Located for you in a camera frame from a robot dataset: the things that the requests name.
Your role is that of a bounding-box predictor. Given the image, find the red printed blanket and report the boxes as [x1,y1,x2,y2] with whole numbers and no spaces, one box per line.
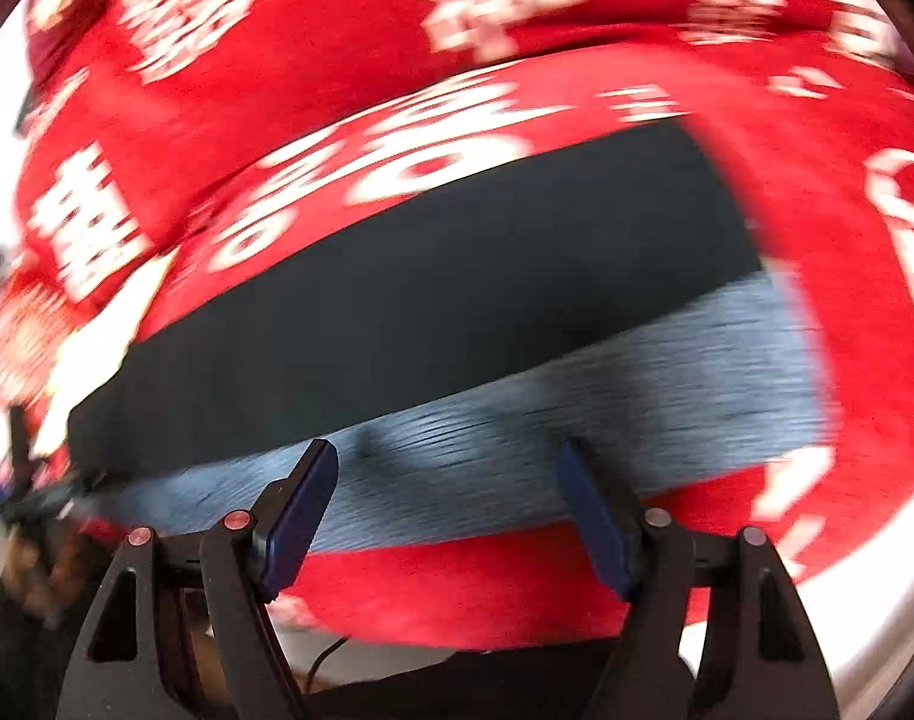
[0,0,914,653]

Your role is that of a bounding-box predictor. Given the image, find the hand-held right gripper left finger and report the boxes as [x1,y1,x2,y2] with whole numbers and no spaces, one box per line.
[55,438,339,720]

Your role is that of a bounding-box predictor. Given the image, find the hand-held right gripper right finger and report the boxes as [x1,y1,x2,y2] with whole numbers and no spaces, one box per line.
[557,438,840,720]

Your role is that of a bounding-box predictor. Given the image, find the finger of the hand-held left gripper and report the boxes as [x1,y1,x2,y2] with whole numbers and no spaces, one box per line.
[44,471,111,520]

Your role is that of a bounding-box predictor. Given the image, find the black cable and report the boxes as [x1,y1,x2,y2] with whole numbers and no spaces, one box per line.
[307,634,353,692]

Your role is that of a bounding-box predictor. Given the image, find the black pants with blue lining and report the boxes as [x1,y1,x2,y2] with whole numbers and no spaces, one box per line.
[67,116,840,557]

